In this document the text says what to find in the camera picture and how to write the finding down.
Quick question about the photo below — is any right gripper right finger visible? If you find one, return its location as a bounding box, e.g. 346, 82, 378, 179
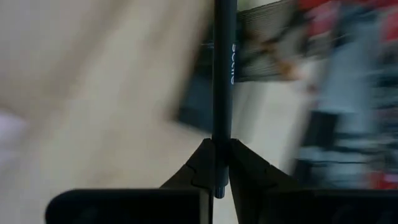
228, 139, 398, 224

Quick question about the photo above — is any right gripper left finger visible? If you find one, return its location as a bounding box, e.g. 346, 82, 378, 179
45, 139, 215, 224

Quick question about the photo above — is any black pen with white print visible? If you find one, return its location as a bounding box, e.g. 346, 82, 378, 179
211, 0, 239, 200

